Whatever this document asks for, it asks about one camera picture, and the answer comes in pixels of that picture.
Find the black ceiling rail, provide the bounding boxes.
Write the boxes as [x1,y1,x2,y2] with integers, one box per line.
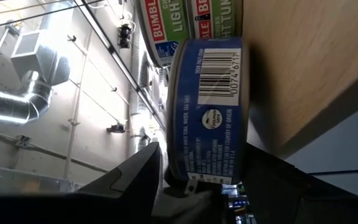
[73,0,168,131]

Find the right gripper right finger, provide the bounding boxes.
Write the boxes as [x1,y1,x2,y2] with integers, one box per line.
[243,142,358,224]

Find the silver ventilation duct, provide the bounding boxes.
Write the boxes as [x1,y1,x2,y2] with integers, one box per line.
[0,29,71,127]

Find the black ceiling-mounted device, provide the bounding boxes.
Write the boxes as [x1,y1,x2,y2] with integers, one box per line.
[106,123,126,134]
[117,24,133,49]

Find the green Bumble Bee tuna can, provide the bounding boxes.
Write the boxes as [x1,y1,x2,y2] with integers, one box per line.
[135,0,195,68]
[186,0,244,40]

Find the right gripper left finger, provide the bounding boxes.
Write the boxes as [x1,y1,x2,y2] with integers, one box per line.
[73,141,162,224]

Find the blue label tuna can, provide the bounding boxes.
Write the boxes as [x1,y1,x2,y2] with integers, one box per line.
[165,37,250,185]

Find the wooden shelf with black legs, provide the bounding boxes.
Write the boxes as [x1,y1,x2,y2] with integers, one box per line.
[241,0,358,159]

